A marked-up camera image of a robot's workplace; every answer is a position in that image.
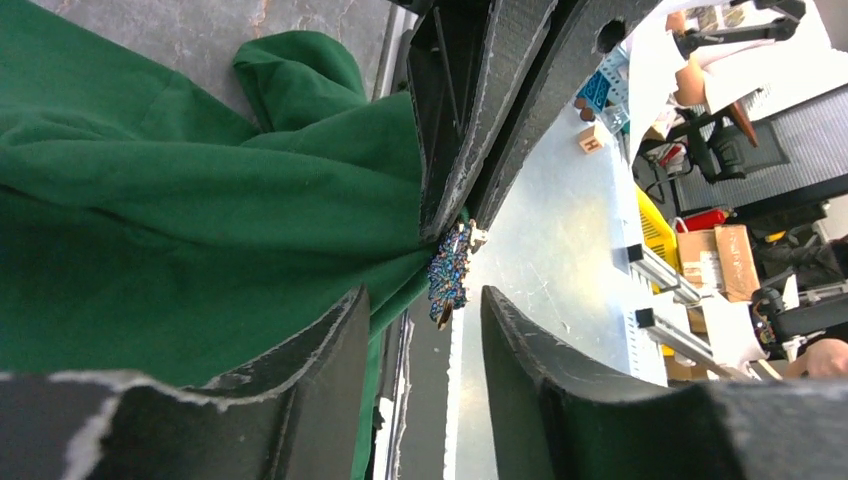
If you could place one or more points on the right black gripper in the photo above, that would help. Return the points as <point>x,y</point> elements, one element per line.
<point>466,62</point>

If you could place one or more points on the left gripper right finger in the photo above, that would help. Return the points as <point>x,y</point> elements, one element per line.
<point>556,413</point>

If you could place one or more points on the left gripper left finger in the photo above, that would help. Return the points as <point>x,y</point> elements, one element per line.
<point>290,413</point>

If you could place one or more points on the green cloth garment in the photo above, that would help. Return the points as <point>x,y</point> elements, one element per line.
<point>145,225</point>

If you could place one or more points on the blue toy brick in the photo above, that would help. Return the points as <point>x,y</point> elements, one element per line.
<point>595,92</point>

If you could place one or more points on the wooden letter cube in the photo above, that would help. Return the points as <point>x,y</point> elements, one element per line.
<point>593,138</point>

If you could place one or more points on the yellow plastic crate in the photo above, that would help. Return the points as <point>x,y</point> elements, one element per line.
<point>658,234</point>

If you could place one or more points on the cardboard box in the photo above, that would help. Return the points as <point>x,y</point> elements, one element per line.
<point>720,259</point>

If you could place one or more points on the red fire extinguisher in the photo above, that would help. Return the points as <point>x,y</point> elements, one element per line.
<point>704,220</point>

